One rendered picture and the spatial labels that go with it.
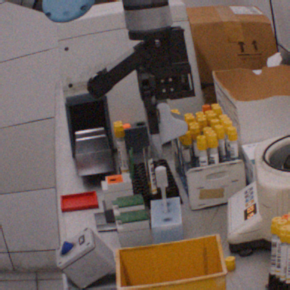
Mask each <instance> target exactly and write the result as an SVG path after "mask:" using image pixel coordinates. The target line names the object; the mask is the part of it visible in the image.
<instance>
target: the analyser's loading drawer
mask: <svg viewBox="0 0 290 290"><path fill-rule="evenodd" d="M74 136H75V145H76V163H77V168H78V173H79V176H83V175H88V174H96V173H101V172H106V171H107V172H111V171H114V169H113V161H112V155H111V150H110V146H109V142H108V138H107V136H108V135H107V131H106V128H104V127H103V128H95V129H90V130H85V131H80V132H77V133H75V134H74Z"/></svg>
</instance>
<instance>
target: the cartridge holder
mask: <svg viewBox="0 0 290 290"><path fill-rule="evenodd" d="M102 203H103V211H104V212H98V213H94V220H95V223H96V226H97V231H107V230H111V229H117V227H116V219H115V215H114V213H113V209H112V208H111V209H106V203H105V200H103V201H102ZM144 208H145V209H146V211H147V214H148V217H149V223H150V224H151V223H152V216H151V214H150V210H149V207H148V205H147V206H144Z"/></svg>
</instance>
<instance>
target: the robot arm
mask: <svg viewBox="0 0 290 290"><path fill-rule="evenodd" d="M2 1H5V2H10V3H12V4H15V5H19V6H20V7H21V6H23V7H25V8H29V9H33V10H35V11H38V12H42V13H44V14H45V15H46V17H47V18H48V19H49V20H51V21H53V22H56V23H68V22H71V21H73V20H77V19H78V18H80V17H83V15H85V14H87V13H88V11H89V10H91V8H92V6H93V5H99V4H104V3H110V2H117V1H122V4H123V11H124V15H125V28H126V29H127V30H128V37H129V40H131V41H140V42H139V43H138V44H137V45H135V46H134V47H133V48H131V49H129V50H128V51H126V52H125V53H124V54H123V55H122V56H120V57H119V58H118V59H116V60H115V61H114V62H112V63H111V64H109V65H108V66H107V67H106V68H105V69H104V70H102V71H99V72H97V73H95V74H93V76H92V77H91V78H90V79H89V80H88V82H87V91H88V92H89V93H90V94H91V96H92V97H93V98H94V99H96V100H97V99H99V98H100V97H102V96H104V95H105V94H107V93H108V92H109V91H110V90H112V88H113V86H114V85H116V84H117V83H118V82H120V81H121V80H123V79H124V78H125V77H126V76H128V75H129V74H130V73H132V72H133V71H136V74H137V83H138V89H139V92H140V98H141V100H142V101H143V107H144V112H145V117H146V122H147V130H148V135H149V140H150V148H151V150H152V151H153V153H154V154H155V155H156V157H157V158H158V159H162V145H163V144H164V143H166V142H169V141H170V140H173V139H175V138H177V137H180V136H182V135H184V134H186V132H187V129H188V127H187V123H186V122H185V119H184V117H183V116H182V115H179V114H177V113H173V112H172V111H171V107H170V106H169V105H168V101H167V99H169V100H176V99H181V98H188V97H195V96H196V92H195V87H194V84H193V76H192V70H191V65H190V62H189V57H188V55H187V46H186V41H185V35H184V31H183V29H182V28H181V27H180V26H172V24H173V23H172V18H171V9H170V4H169V2H168V0H2ZM155 40H159V42H158V43H157V44H156V41H155ZM189 74H190V78H191V84H192V89H191V88H190V80H189ZM157 111H158V113H157Z"/></svg>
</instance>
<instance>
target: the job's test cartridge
mask: <svg viewBox="0 0 290 290"><path fill-rule="evenodd" d="M129 175H130V174H120V175H116V176H115V175H112V176H106V181H101V184H102V190H103V196H104V198H105V203H106V209H111V208H113V204H112V201H114V200H117V197H125V196H133V195H134V194H133V190H132V184H131V182H132V181H131V179H130V178H129Z"/></svg>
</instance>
